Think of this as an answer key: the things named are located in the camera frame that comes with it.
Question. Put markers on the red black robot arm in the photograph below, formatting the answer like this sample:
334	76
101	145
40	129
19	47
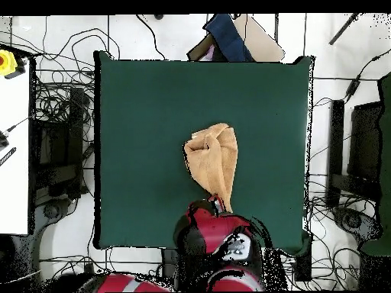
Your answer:
213	232

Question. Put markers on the black rod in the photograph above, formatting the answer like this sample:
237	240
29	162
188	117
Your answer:
343	30

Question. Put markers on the black ribbed strip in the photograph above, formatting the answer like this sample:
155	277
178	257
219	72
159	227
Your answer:
7	156

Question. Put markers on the yellow emergency stop button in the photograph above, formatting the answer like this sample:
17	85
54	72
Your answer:
6	62

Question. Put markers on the small black device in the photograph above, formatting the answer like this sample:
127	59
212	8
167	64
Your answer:
3	142

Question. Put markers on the pink cloth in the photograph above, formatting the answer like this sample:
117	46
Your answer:
207	55

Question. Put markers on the white table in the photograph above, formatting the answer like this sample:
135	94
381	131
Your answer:
13	183

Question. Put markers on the dark green table cloth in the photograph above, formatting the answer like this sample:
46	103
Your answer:
146	122

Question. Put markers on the brown cardboard box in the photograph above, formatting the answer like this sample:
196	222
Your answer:
262	42

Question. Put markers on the dark blue cloth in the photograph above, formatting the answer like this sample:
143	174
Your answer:
229	39

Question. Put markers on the tan terry towel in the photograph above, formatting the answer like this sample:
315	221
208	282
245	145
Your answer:
213	158

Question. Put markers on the black stand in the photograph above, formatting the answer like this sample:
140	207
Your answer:
336	137
76	122

